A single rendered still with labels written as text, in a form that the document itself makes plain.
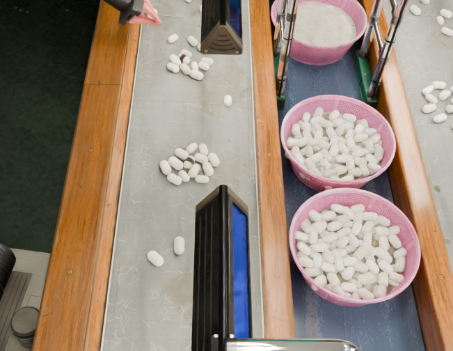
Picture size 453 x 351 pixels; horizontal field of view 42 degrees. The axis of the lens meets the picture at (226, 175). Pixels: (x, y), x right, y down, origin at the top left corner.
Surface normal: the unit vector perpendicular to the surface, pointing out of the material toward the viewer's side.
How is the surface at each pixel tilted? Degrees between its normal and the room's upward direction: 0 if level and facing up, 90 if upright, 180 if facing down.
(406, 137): 0
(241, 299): 58
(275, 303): 0
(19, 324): 0
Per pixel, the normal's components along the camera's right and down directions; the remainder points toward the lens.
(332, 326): 0.04, -0.60
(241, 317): 0.87, -0.30
